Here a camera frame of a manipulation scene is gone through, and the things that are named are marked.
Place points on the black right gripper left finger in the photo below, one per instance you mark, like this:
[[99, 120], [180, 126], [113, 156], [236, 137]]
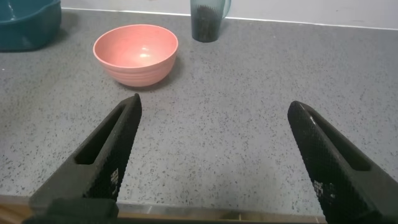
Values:
[[102, 161]]

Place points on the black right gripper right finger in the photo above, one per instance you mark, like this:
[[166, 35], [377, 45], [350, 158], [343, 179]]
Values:
[[339, 174]]

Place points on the translucent blue ribbed cup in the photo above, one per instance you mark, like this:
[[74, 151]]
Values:
[[205, 21]]

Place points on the pink plastic bowl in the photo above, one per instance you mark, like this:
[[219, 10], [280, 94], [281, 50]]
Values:
[[136, 59]]

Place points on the teal plastic square basin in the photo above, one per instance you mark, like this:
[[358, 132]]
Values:
[[25, 28]]

